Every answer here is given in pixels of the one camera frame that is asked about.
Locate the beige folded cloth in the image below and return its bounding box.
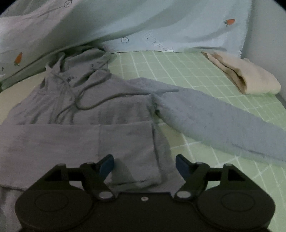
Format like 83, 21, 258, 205
202, 51, 281, 95

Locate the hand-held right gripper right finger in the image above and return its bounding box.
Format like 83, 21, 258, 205
174, 154, 246, 200

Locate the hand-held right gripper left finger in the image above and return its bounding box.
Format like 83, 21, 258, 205
42, 154, 117, 200

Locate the light blue carrot print quilt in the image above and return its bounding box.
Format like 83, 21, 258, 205
0, 0, 252, 86

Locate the grey hoodie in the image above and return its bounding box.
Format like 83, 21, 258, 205
0, 46, 286, 219

